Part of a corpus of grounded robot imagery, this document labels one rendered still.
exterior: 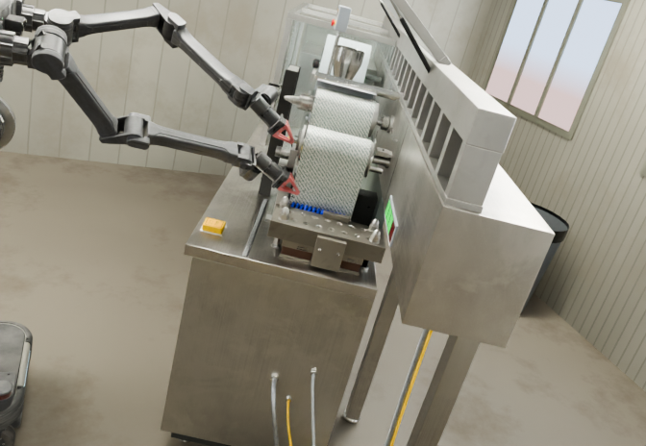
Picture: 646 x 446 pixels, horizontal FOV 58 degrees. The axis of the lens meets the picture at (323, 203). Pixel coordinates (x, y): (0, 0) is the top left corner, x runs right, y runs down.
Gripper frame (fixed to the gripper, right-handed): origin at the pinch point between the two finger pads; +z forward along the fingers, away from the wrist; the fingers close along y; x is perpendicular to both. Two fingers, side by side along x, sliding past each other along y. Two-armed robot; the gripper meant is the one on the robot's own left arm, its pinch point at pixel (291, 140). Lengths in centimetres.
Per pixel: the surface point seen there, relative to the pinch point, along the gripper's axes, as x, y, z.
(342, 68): 26, -64, 2
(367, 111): 26.5, -16.2, 13.3
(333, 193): 0.3, 9.1, 22.9
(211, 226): -37.1, 20.3, 1.1
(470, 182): 44, 92, 14
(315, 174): 0.3, 8.7, 13.3
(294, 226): -12.5, 28.2, 17.5
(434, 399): 2, 87, 59
